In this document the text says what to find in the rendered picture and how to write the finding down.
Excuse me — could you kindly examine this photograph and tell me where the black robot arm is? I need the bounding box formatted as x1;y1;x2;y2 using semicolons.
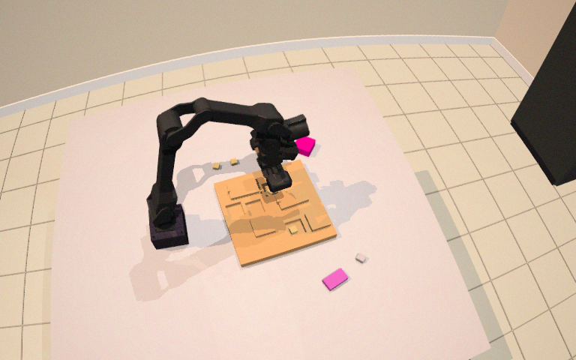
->
147;97;310;233

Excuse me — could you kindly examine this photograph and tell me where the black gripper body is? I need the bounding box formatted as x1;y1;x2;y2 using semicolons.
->
250;138;293;193

